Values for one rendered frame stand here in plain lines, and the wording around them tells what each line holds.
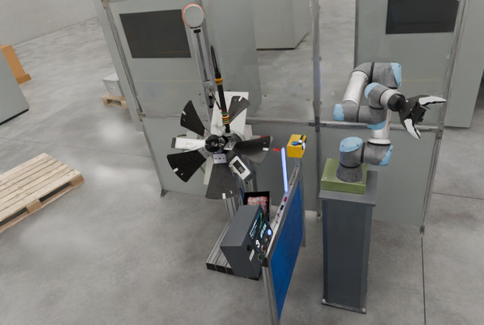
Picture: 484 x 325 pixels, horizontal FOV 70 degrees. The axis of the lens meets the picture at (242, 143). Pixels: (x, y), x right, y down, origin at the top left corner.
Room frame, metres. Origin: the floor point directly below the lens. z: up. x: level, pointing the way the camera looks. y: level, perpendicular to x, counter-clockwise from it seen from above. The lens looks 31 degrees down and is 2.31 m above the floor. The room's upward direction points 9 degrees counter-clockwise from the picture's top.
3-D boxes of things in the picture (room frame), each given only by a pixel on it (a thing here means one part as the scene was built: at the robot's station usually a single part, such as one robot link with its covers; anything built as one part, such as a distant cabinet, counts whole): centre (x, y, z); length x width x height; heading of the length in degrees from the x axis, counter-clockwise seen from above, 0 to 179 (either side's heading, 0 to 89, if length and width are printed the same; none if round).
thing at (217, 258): (2.14, 0.11, 0.04); 0.62 x 0.45 x 0.08; 155
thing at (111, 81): (6.24, 1.99, 0.31); 0.60 x 0.42 x 0.33; 144
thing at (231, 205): (2.05, 0.15, 0.46); 0.09 x 0.05 x 0.91; 65
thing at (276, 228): (1.66, -0.21, 0.82); 0.90 x 0.04 x 0.08; 155
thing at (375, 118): (1.29, -0.58, 1.58); 0.11 x 0.08 x 0.11; 61
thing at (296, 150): (2.02, -0.37, 1.02); 0.16 x 0.10 x 0.11; 155
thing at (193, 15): (2.61, 0.20, 1.88); 0.16 x 0.07 x 0.16; 100
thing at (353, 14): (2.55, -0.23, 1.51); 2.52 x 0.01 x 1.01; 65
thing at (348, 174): (1.57, -0.59, 1.11); 0.15 x 0.15 x 0.10
